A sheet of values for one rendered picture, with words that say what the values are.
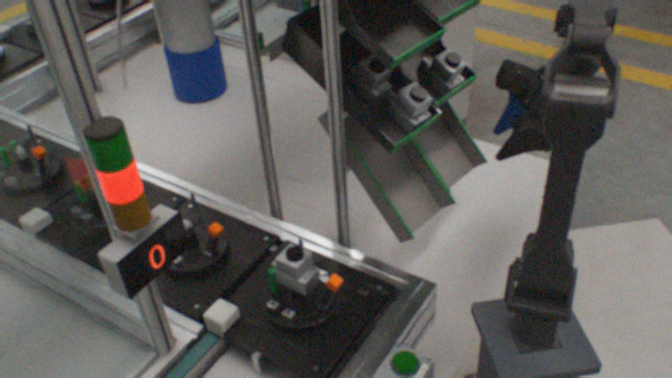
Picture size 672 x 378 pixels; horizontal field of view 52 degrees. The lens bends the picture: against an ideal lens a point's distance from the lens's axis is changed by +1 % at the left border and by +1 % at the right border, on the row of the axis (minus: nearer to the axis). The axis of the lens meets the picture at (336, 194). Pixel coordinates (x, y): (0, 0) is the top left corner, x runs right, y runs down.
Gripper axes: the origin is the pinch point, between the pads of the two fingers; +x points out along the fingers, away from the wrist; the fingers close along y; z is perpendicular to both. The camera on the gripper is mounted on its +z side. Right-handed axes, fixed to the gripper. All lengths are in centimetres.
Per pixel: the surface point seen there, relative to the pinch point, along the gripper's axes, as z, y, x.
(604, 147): -113, -181, 50
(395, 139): 13.5, -1.1, 13.3
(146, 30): 74, -103, 83
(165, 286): 32, 14, 57
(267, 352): 14, 26, 45
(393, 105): 16.7, -5.0, 10.1
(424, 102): 13.2, -3.6, 5.8
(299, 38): 36.2, -8.2, 11.2
